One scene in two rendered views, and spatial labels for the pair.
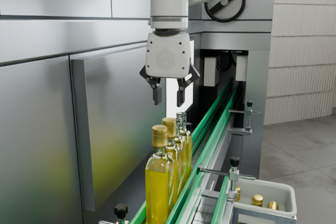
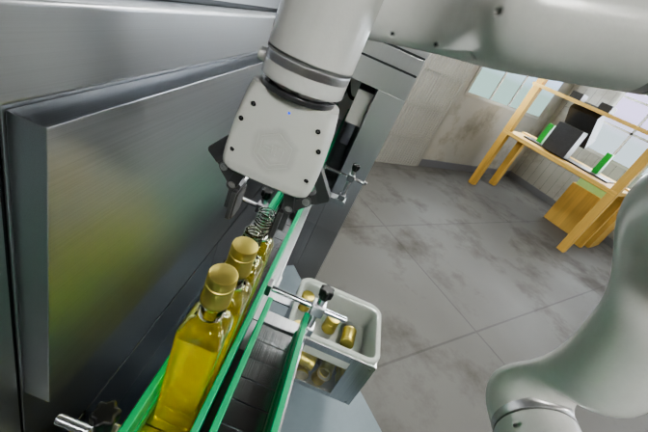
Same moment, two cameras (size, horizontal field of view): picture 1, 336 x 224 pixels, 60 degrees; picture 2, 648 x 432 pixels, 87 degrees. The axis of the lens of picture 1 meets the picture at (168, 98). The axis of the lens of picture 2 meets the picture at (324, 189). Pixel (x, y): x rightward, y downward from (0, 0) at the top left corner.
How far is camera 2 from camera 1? 34 cm
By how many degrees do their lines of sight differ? 22
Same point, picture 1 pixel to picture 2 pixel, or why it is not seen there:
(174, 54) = (298, 148)
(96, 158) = (65, 319)
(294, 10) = not seen: hidden behind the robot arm
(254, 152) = (337, 218)
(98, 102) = (88, 213)
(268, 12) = not seen: hidden behind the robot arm
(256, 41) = (392, 82)
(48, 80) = not seen: outside the picture
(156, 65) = (251, 155)
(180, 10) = (345, 63)
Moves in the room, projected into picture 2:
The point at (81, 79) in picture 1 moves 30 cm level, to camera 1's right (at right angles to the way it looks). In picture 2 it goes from (36, 172) to (402, 252)
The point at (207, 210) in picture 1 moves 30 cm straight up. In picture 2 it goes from (265, 355) to (325, 232)
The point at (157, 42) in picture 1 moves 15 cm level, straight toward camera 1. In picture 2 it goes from (268, 110) to (277, 201)
